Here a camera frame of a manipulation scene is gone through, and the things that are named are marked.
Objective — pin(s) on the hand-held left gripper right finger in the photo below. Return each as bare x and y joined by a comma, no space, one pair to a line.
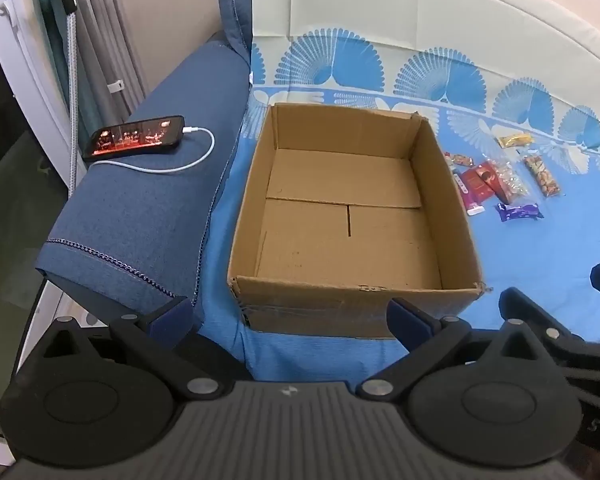
409,322

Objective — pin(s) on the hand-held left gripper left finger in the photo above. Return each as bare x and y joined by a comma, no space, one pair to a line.
169,321

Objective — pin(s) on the dark red snack packet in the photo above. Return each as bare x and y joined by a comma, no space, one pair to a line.
497,180

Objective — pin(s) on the red snack packet white print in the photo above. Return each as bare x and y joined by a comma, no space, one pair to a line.
477,182

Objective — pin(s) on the brown cardboard box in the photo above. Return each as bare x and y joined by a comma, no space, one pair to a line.
340,185

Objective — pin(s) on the blue fan-print sheet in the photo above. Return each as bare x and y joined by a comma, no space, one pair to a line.
530,270

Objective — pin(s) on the purple snack packet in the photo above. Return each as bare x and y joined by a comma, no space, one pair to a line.
520,211

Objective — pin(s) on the blue denim sofa armrest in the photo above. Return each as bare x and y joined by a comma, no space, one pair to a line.
145,220

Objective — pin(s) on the clear peanut bar packet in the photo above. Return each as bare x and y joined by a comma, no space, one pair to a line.
543,176

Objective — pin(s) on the red snack stick wrapper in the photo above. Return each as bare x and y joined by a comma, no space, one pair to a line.
467,197

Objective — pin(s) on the clear candy packet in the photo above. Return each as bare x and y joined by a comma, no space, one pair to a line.
514,180

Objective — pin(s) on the orange-red snack bar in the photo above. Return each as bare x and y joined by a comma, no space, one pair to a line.
462,160

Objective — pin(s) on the gold snack packet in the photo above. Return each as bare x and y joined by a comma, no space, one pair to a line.
515,140

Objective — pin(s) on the black smartphone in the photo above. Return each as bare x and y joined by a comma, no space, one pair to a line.
132,137

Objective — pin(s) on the grey curtain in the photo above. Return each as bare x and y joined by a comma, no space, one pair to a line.
110,35

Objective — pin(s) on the blue denim sofa backrest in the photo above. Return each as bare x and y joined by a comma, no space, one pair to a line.
235,10

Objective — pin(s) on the white window frame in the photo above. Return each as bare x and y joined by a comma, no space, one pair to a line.
20,75

